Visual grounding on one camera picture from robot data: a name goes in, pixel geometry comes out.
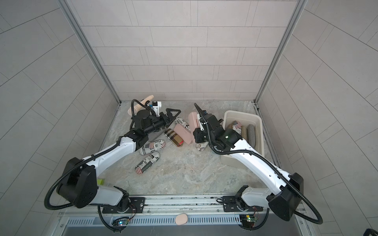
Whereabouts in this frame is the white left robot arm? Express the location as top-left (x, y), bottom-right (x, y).
top-left (44, 108), bottom-right (181, 213)

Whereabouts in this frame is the map print glasses case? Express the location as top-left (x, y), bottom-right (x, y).
top-left (196, 142), bottom-right (209, 151)

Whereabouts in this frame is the cream plastic storage box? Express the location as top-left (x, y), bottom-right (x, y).
top-left (222, 110), bottom-right (264, 156)

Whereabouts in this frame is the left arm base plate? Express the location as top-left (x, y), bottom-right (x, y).
top-left (102, 197), bottom-right (146, 214)

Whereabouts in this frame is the pink glasses case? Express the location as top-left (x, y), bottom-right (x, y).
top-left (174, 124), bottom-right (193, 145)
top-left (188, 112), bottom-right (200, 133)

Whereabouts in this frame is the circuit board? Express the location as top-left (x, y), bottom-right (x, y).
top-left (112, 217), bottom-right (130, 227)
top-left (239, 215), bottom-right (257, 228)

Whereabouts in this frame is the dark grey glasses case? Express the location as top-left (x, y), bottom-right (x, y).
top-left (247, 124), bottom-right (257, 148)

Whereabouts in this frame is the right circuit board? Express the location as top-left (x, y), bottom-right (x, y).
top-left (239, 215), bottom-right (257, 228)

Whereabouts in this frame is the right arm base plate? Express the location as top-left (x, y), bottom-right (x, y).
top-left (216, 196), bottom-right (264, 212)

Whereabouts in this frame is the left circuit board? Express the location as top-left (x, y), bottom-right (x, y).
top-left (112, 217), bottom-right (130, 227)

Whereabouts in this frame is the aluminium rail frame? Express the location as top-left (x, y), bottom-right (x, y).
top-left (57, 193), bottom-right (306, 219)

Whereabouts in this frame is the pink oval eraser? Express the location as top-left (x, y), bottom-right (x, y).
top-left (175, 213), bottom-right (189, 226)

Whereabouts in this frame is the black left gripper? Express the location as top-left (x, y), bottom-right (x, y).
top-left (143, 110), bottom-right (180, 136)

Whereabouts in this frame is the beige microphone head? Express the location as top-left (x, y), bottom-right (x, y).
top-left (128, 95), bottom-right (154, 115)

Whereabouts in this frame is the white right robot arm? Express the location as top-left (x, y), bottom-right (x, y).
top-left (194, 104), bottom-right (323, 225)

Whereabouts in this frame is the green small block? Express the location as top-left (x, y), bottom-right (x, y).
top-left (96, 179), bottom-right (105, 186)

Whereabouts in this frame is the brown plaid glasses case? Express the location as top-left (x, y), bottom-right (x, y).
top-left (164, 128), bottom-right (184, 147)

